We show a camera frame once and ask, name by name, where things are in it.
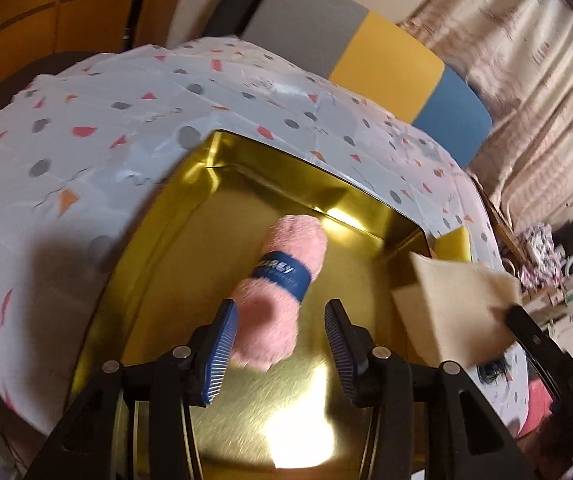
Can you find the grey yellow blue chair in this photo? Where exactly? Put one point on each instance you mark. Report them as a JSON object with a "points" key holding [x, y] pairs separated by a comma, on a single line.
{"points": [[386, 55]]}

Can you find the floral patterned cloth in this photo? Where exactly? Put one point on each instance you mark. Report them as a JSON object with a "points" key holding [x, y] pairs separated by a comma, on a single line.
{"points": [[536, 247]]}

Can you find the yellow sponge green scouring side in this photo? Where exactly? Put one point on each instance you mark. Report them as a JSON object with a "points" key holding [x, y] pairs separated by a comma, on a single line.
{"points": [[455, 246]]}

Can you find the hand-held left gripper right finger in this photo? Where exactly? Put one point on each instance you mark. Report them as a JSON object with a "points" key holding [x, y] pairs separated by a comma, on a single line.
{"points": [[339, 347]]}

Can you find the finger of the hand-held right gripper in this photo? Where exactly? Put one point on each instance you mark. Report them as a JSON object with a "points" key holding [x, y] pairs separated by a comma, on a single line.
{"points": [[541, 340]]}

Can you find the brown wooden frame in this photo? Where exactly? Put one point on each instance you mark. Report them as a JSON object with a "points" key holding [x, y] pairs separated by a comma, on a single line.
{"points": [[501, 215]]}

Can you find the beige sponge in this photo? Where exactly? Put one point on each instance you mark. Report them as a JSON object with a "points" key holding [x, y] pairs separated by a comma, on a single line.
{"points": [[451, 305]]}

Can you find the orange wooden cabinet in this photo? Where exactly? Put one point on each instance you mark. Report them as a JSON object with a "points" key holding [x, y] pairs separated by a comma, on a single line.
{"points": [[81, 15]]}

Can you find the gold metal tray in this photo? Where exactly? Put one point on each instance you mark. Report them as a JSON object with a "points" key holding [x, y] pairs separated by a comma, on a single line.
{"points": [[176, 270]]}

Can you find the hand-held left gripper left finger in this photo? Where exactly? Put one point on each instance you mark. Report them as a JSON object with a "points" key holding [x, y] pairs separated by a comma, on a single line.
{"points": [[220, 355]]}

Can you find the beige curtain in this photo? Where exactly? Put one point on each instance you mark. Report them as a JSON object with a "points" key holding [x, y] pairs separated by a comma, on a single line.
{"points": [[531, 60]]}

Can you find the patterned white tablecloth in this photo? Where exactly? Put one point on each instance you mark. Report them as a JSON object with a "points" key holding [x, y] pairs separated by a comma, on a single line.
{"points": [[116, 150]]}

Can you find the pink towel blue band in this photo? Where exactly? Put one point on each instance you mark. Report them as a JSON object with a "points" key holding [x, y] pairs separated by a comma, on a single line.
{"points": [[281, 280]]}

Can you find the pink cloth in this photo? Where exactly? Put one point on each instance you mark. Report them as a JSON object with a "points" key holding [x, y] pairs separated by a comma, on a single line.
{"points": [[541, 402]]}

